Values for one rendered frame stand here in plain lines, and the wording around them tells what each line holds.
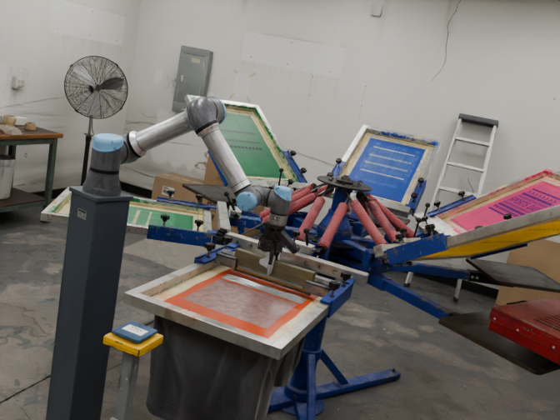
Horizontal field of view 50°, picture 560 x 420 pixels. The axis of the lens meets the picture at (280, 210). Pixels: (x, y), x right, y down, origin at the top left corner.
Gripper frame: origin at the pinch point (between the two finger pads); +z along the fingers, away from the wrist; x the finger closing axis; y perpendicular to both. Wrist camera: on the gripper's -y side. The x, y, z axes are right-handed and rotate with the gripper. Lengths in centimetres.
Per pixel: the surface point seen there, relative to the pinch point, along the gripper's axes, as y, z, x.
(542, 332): -103, -9, 1
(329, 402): -16, 101, -97
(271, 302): -8.7, 5.4, 19.4
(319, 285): -21.6, -1.6, 3.6
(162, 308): 14, 3, 60
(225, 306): 2.4, 5.4, 36.0
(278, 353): -29, 4, 60
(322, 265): -14.6, -2.1, -21.6
